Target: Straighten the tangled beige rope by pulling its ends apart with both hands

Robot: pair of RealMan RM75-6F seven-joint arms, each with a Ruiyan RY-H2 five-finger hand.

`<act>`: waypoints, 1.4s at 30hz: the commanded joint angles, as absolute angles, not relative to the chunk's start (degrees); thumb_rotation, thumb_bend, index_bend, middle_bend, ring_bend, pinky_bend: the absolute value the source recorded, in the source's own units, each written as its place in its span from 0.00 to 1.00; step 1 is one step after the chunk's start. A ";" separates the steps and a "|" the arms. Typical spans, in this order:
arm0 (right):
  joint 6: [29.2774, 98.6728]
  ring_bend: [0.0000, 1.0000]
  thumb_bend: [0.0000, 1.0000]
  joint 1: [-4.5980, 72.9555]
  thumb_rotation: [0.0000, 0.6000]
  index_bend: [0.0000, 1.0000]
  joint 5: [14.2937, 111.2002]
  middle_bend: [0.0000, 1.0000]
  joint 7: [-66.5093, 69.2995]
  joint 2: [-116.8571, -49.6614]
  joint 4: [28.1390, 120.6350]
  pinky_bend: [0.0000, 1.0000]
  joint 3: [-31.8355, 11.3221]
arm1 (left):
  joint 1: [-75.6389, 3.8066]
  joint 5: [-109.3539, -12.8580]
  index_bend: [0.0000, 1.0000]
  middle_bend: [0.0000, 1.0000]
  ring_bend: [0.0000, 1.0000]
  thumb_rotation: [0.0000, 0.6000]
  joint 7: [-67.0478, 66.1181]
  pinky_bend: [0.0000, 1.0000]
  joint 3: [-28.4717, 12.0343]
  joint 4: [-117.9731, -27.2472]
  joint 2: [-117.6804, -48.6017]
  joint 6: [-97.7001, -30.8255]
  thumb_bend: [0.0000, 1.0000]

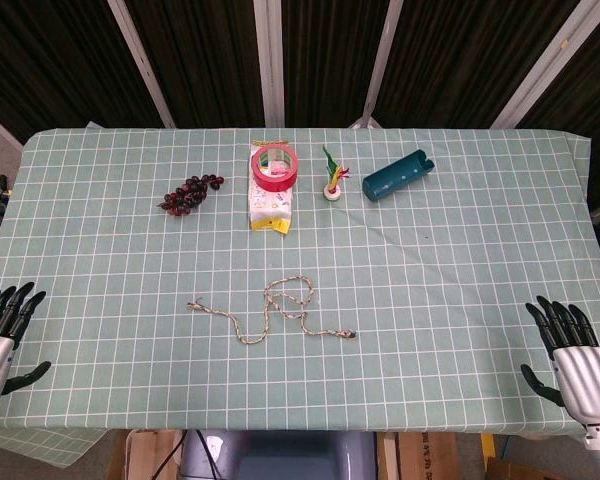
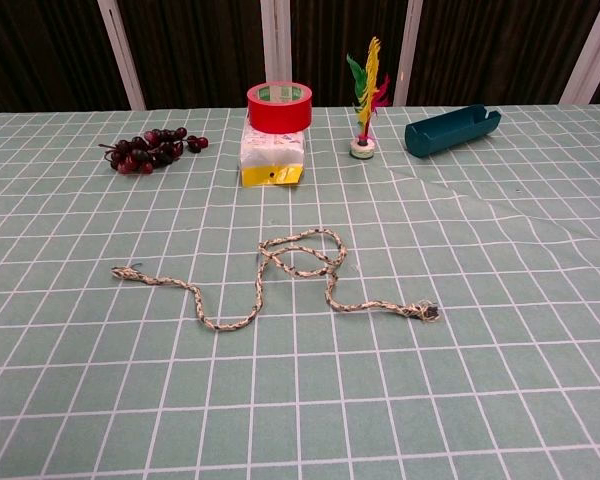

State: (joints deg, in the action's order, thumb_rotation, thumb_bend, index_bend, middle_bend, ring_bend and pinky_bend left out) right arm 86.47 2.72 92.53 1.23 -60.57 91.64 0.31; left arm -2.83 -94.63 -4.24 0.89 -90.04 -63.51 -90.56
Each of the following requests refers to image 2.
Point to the white yellow snack packet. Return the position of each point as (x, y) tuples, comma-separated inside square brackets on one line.
[(272, 155)]

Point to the colourful feather shuttlecock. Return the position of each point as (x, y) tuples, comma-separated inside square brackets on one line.
[(364, 147)]

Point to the red tape roll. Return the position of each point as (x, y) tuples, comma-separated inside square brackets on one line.
[(280, 117)]

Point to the green checked tablecloth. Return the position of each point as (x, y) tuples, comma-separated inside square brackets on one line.
[(300, 400)]

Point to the teal cylindrical container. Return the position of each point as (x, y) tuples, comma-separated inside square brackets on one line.
[(445, 135)]

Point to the dark red plastic grapes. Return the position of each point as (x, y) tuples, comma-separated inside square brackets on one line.
[(140, 155)]

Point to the dark pleated curtain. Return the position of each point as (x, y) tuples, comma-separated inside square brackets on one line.
[(205, 50)]

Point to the white frame post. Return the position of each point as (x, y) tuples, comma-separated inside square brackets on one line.
[(409, 50), (122, 65), (276, 40), (592, 55)]

